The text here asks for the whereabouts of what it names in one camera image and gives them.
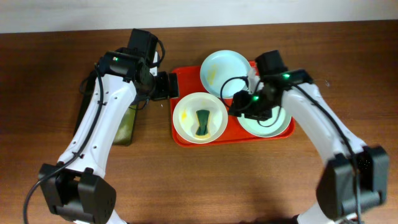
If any pale green plate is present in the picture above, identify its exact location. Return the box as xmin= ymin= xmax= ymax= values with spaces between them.
xmin=238 ymin=106 xmax=292 ymax=138

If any light blue plate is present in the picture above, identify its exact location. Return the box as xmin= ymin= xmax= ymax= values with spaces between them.
xmin=200 ymin=50 xmax=251 ymax=99

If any yellow green sponge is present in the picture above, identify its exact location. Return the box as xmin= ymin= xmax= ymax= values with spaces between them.
xmin=196 ymin=110 xmax=210 ymax=136

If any white plate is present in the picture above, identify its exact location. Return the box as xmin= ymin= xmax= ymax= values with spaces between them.
xmin=172 ymin=92 xmax=228 ymax=144

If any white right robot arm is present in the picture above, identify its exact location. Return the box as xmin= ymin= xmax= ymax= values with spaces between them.
xmin=228 ymin=50 xmax=389 ymax=223

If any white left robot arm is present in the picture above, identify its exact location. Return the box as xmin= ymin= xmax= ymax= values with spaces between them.
xmin=35 ymin=29 xmax=179 ymax=223

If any red plastic tray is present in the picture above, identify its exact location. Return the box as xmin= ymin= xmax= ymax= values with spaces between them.
xmin=170 ymin=65 xmax=295 ymax=146

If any black tray with soapy water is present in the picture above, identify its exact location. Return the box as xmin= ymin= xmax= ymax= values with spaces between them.
xmin=74 ymin=74 xmax=137 ymax=146

